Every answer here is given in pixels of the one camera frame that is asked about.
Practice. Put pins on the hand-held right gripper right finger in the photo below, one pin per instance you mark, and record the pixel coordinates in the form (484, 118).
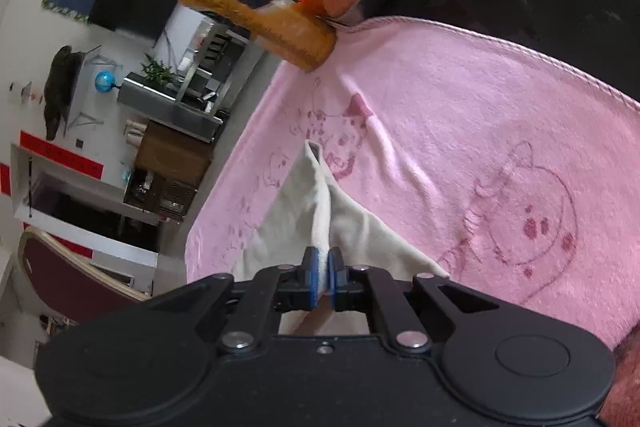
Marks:
(338, 278)

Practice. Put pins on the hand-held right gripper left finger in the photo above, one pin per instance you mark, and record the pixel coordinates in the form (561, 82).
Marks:
(312, 277)

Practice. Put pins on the beige t-shirt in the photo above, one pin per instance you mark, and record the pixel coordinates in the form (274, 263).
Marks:
(360, 232)

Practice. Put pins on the wooden cabinet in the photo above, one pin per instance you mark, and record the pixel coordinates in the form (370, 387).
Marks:
(172, 157)

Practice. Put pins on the pink printed blanket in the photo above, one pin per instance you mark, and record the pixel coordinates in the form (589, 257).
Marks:
(475, 107)

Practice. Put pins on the tall silver speaker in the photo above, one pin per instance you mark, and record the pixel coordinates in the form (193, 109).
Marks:
(170, 104)

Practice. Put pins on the white cups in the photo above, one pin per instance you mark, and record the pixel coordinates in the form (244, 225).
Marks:
(133, 132)

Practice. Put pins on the dark red chair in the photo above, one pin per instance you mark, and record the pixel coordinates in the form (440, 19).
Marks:
(65, 277)

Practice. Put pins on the potted green plant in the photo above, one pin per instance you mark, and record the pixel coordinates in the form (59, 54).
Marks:
(157, 71)

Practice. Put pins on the orange juice bottle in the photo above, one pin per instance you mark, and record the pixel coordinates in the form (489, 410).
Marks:
(270, 14)

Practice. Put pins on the blue globe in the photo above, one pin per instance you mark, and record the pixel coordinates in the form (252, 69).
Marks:
(105, 81)

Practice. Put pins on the person's pink fleece robe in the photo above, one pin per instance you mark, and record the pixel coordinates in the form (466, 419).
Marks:
(625, 382)

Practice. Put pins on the dark hanging garment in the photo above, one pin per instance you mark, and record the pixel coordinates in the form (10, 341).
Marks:
(60, 92)

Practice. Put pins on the red wall banner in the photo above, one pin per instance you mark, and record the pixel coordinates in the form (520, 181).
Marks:
(60, 154)

